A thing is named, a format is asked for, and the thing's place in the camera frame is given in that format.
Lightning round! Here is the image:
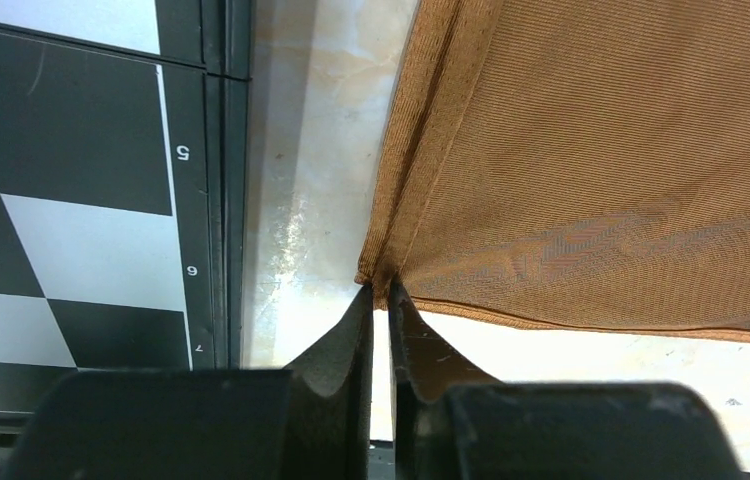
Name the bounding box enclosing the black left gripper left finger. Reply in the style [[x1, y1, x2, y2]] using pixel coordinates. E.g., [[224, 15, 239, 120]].
[[0, 286, 373, 479]]

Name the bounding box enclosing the black white chessboard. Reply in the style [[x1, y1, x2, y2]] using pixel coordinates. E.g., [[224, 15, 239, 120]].
[[0, 1, 254, 432]]

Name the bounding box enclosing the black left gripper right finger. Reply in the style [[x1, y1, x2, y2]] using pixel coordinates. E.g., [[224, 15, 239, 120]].
[[388, 282, 743, 479]]

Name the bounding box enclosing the brown satin napkin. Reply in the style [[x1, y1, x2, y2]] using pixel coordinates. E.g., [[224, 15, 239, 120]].
[[356, 1, 750, 343]]

